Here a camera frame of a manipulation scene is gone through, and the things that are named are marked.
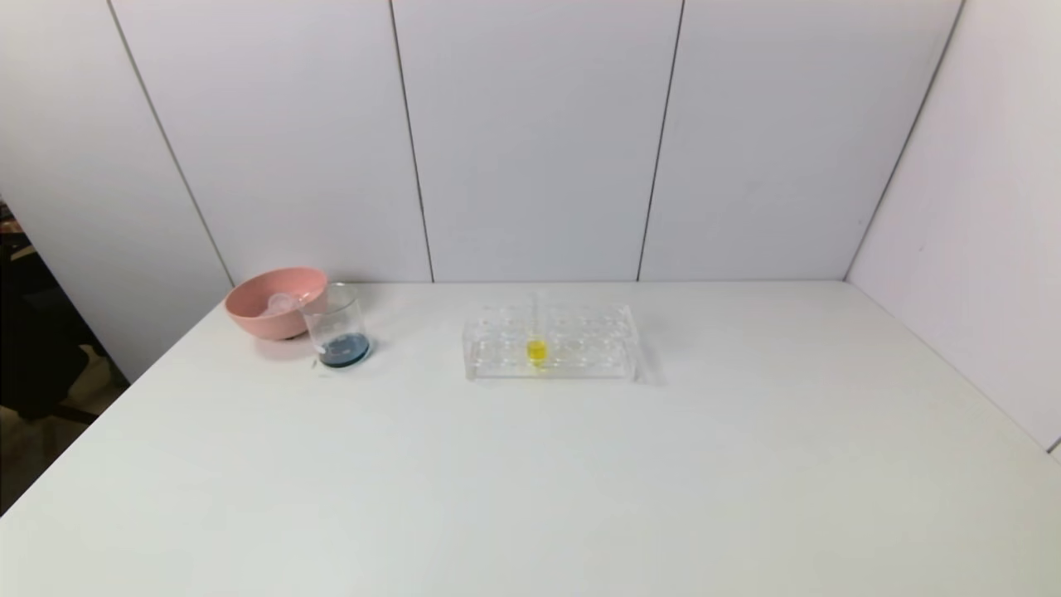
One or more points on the clear acrylic test tube rack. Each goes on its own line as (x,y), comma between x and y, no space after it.
(580,361)

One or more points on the person in dark clothes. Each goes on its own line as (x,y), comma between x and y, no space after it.
(37,348)

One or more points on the test tube with blue pigment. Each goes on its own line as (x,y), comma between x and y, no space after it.
(278,304)

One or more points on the clear glass beaker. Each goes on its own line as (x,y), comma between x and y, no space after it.
(341,350)

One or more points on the pink plastic bowl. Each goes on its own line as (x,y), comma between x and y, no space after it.
(253,319)

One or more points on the test tube with yellow pigment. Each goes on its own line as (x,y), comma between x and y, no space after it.
(537,351)

